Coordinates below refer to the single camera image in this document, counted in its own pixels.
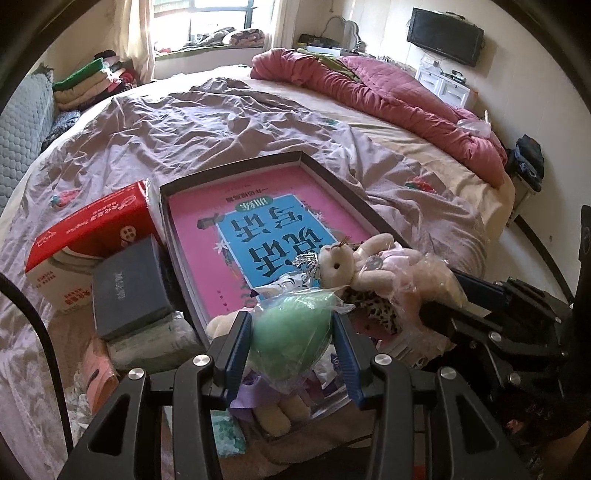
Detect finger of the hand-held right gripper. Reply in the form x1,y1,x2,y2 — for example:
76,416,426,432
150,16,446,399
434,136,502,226
454,271,509,304
417,300,505,346

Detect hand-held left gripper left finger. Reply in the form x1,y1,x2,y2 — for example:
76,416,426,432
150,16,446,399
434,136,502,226
58,311,254,480

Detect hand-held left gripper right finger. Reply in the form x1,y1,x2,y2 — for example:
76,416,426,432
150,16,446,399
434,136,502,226
331,314,532,480

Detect green soft ball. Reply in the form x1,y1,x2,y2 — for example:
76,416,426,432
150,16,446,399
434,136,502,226
247,295,342,393

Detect beige teddy bear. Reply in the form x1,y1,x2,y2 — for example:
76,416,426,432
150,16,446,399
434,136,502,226
295,233,462,324

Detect pink and blue book box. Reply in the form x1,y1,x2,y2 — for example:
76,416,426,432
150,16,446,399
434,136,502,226
159,150,416,370

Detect leopard print cloth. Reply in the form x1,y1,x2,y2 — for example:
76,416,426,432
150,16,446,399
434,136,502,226
346,291,402,337

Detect beige plush with purple ribbon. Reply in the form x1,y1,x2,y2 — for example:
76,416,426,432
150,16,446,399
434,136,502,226
205,311,315,437

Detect teal printed white packet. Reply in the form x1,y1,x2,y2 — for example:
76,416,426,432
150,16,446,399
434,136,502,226
211,411,247,457

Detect pale green mask pack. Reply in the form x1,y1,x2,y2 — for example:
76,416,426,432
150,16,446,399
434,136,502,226
106,310,204,374

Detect dark grey box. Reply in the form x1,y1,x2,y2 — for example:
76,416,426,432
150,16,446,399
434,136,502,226
91,235,172,341

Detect salmon pink packet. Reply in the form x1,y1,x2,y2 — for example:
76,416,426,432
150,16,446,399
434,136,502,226
85,337,123,414

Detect dark bag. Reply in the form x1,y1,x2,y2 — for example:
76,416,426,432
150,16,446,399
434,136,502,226
505,135,546,190

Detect round bed with beige sheet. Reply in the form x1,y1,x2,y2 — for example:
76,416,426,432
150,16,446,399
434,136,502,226
0,60,518,480

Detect white plastic bag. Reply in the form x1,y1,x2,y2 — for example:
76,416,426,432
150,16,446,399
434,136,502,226
455,115,492,139

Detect white floral cloth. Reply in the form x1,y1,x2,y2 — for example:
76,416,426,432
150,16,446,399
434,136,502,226
65,369,100,425

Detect red and white tissue box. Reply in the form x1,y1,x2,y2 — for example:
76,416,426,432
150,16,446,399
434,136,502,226
25,180,164,315

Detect white cabinet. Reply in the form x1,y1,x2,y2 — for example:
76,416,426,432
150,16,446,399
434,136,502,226
414,62,472,106

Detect red quilt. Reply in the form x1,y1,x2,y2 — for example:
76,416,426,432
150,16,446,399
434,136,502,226
250,47,509,188

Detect purple printed blanket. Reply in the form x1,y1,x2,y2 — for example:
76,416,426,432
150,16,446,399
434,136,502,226
0,76,490,480

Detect black television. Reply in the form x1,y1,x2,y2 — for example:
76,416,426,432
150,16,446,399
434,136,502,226
406,7,485,68

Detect green cloth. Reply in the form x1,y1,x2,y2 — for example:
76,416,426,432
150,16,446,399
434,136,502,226
295,46,365,70

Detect dark patterned cloth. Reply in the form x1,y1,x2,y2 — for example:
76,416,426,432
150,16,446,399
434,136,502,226
41,108,84,151

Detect white scalloped mirror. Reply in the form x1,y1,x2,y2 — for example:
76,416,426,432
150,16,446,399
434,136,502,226
323,16,365,51

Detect pile of folded clothes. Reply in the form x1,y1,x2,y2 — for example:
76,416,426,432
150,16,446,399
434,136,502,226
52,55,141,112

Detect grey quilted headboard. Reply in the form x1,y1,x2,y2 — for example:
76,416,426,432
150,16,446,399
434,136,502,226
0,69,56,204

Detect clothes on windowsill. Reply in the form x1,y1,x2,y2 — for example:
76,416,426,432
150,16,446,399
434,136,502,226
185,28,266,47

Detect beige curtain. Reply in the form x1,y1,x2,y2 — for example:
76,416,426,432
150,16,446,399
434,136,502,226
127,0,158,86
259,0,296,51

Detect window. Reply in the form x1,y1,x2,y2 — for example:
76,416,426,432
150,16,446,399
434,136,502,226
152,0,259,44

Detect black cable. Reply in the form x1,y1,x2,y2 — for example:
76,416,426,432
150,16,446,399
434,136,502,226
0,272,75,444

